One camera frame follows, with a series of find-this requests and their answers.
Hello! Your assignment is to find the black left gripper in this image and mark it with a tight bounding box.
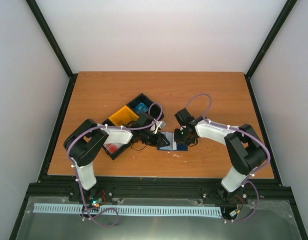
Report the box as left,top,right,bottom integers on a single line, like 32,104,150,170
140,129,170,148

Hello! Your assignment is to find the blue card holder wallet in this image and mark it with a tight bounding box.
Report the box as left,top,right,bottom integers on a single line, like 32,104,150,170
157,131,188,152

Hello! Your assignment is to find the black bin with blue cards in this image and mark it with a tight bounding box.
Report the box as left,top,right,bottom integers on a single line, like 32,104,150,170
127,93,161,118

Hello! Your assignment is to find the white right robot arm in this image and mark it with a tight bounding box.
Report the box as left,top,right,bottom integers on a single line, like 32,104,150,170
174,108,271,193

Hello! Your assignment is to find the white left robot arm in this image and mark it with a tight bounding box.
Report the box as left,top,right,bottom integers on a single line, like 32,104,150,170
64,113,170,202

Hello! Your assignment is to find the blue card stack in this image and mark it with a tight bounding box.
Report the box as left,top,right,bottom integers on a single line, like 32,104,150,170
134,102,148,114

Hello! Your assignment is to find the black bin with red cards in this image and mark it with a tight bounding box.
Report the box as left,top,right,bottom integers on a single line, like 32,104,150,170
103,142,131,160

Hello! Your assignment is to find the red card stack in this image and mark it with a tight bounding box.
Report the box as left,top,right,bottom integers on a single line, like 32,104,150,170
104,143,121,154

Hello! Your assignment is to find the yellow bin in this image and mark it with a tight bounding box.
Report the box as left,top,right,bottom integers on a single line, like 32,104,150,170
108,106,139,126

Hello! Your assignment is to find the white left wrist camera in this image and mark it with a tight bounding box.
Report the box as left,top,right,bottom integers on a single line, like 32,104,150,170
150,120,166,134

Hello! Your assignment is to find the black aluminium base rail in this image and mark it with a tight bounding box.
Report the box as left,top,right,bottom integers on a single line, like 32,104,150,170
24,176,296,206

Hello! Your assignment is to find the black frame post right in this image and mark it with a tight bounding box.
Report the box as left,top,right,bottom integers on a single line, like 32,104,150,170
245,0,298,78

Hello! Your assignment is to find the black frame post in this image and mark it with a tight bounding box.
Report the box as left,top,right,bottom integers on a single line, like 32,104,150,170
25,0,78,80
245,0,298,78

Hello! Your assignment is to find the metal base plate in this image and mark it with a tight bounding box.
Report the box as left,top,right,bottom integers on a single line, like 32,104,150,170
16,197,302,240

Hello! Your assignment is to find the light blue cable duct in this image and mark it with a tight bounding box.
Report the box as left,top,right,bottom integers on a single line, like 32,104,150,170
32,203,222,218

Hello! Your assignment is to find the black frame post left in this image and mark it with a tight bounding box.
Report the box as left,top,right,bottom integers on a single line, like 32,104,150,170
25,0,78,80

